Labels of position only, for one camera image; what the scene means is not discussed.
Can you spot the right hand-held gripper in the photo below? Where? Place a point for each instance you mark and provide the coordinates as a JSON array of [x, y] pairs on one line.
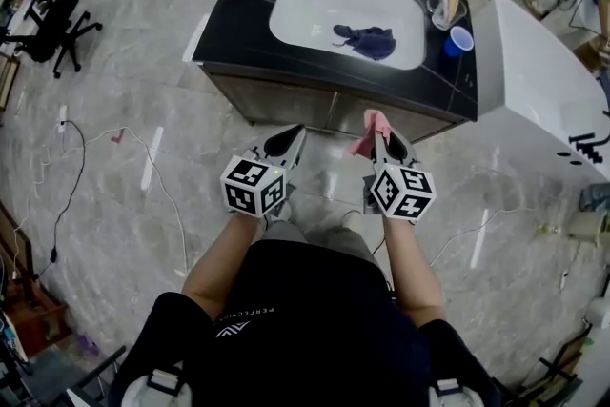
[[405, 193]]

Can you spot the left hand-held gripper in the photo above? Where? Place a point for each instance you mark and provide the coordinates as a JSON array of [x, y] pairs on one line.
[[252, 186]]

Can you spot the pink knitted cloth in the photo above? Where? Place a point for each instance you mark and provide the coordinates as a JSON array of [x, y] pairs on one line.
[[376, 121]]

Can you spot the person's left forearm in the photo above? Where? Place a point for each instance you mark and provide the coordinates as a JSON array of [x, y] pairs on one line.
[[224, 248]]

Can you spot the person's right forearm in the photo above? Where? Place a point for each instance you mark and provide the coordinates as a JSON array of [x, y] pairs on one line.
[[414, 267]]

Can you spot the navy blue cloth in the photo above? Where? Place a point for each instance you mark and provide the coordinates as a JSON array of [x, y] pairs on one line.
[[372, 44]]

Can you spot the black vanity with white sink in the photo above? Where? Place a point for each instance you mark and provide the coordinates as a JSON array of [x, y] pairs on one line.
[[238, 28]]

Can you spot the person's grey trousers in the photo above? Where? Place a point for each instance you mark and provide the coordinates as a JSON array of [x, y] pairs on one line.
[[329, 236]]

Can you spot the blue plastic cup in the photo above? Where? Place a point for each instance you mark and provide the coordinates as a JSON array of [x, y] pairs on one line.
[[450, 48]]

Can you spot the white sink basin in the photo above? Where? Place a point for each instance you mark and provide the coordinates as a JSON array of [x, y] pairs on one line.
[[310, 14]]

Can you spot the clear glass cup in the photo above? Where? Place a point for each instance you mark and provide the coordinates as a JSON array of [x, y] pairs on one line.
[[436, 16]]

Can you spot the white bathtub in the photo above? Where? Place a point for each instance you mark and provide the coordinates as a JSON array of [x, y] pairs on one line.
[[534, 76]]

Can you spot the person's black shirt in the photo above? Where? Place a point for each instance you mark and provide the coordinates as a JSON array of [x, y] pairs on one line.
[[310, 324]]

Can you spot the black bathtub faucet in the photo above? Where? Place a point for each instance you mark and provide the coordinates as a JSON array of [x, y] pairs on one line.
[[583, 139]]

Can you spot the white plug adapter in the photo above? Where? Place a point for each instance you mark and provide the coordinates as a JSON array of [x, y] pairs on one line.
[[563, 281]]

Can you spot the white power strip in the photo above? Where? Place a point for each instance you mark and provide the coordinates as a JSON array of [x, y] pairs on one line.
[[62, 116]]

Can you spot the black office chair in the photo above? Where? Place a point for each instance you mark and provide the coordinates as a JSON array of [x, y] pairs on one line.
[[47, 31]]

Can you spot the black metal rack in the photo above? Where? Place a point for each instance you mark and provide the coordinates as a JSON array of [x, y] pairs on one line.
[[557, 372]]

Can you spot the wooden shelf frame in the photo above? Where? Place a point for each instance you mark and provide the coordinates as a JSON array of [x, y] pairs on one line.
[[33, 314]]

